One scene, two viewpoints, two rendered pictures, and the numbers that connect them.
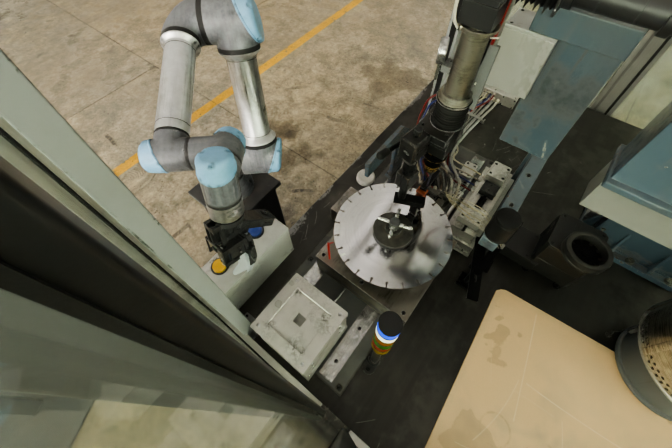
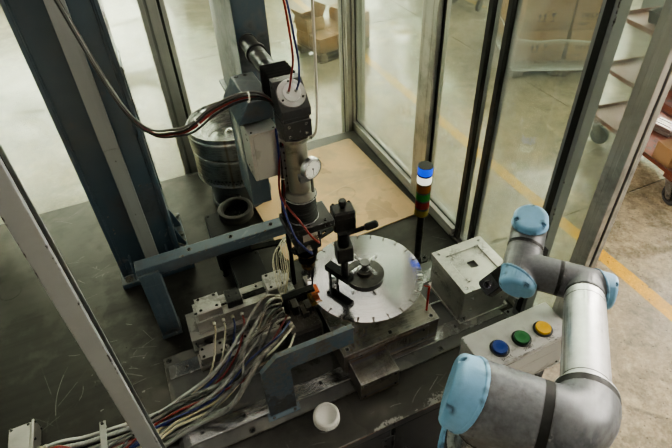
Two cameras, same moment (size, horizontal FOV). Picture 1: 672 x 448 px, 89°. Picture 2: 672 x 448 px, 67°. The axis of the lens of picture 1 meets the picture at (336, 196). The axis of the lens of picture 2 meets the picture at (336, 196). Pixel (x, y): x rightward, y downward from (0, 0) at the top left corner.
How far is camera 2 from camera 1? 1.38 m
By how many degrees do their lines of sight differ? 82
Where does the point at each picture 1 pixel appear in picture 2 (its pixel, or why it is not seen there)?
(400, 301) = not seen: hidden behind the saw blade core
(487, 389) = not seen: hidden behind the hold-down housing
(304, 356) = (475, 243)
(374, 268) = (398, 256)
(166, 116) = (589, 290)
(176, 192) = not seen: outside the picture
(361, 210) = (381, 302)
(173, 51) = (590, 354)
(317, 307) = (454, 265)
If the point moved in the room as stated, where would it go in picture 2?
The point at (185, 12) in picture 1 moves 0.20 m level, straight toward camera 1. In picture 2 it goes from (574, 389) to (540, 282)
